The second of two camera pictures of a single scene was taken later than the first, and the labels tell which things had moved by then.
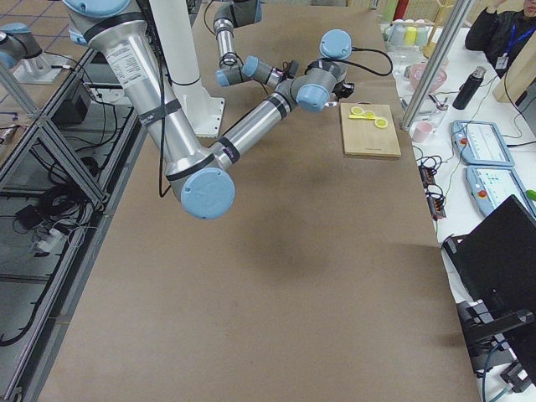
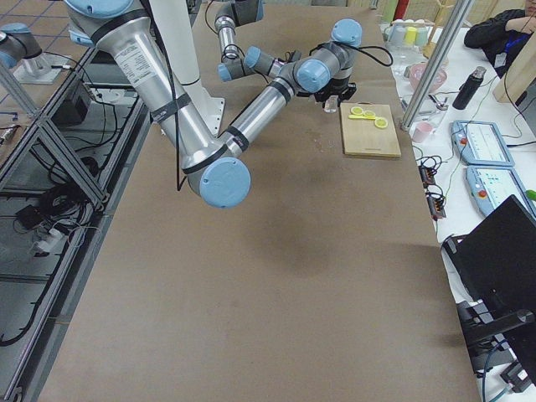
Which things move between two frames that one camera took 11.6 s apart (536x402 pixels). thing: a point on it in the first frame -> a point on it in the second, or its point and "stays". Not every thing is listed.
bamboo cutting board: [362, 137] stays
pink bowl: [416, 74] stays
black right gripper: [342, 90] stays
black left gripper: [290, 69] -> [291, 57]
